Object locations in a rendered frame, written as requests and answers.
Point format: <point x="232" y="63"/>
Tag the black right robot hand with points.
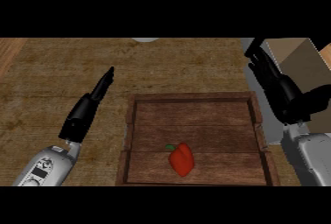
<point x="284" y="93"/>

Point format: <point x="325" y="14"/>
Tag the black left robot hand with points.
<point x="84" y="112"/>

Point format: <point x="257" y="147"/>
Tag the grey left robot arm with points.
<point x="45" y="164"/>

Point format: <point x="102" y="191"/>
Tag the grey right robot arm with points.
<point x="308" y="154"/>

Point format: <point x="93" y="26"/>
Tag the brown cardboard box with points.
<point x="302" y="67"/>

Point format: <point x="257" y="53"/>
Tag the brown wooden tray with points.
<point x="195" y="140"/>

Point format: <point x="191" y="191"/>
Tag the red bell pepper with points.
<point x="182" y="159"/>

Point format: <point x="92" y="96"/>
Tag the brown woven placemat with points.
<point x="124" y="99"/>

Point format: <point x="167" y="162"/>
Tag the pale grey object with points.
<point x="145" y="39"/>

